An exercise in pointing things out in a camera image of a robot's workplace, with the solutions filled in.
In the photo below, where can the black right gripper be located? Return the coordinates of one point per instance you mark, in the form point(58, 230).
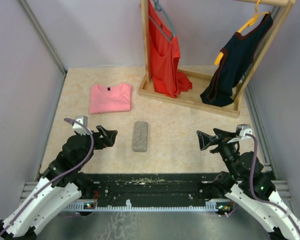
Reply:
point(205, 140)

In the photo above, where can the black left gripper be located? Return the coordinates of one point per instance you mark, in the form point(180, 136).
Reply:
point(110, 134)

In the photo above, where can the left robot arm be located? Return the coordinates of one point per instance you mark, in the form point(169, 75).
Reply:
point(61, 184)

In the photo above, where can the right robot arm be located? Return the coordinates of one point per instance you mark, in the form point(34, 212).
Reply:
point(245, 184)

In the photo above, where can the pink folded t-shirt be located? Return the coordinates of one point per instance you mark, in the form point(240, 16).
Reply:
point(110, 99)

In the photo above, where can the wooden clothes rack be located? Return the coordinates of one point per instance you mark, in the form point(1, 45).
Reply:
point(202, 32)

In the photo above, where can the red t-shirt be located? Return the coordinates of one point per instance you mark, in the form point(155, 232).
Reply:
point(164, 59)

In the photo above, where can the navy tank top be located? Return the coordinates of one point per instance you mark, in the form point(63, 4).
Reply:
point(238, 55)

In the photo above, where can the yellow hanger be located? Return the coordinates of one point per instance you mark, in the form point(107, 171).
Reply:
point(249, 23)

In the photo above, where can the grey-blue hanger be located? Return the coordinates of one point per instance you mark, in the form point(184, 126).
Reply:
point(158, 8)

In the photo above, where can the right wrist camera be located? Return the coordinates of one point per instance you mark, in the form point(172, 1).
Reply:
point(242, 132)

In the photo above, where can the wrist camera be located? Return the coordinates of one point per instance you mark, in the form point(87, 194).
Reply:
point(242, 132)
point(80, 123)

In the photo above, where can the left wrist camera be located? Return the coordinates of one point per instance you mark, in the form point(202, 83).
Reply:
point(80, 123)

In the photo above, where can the aluminium frame post left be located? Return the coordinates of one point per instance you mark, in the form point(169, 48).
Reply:
point(25, 7)

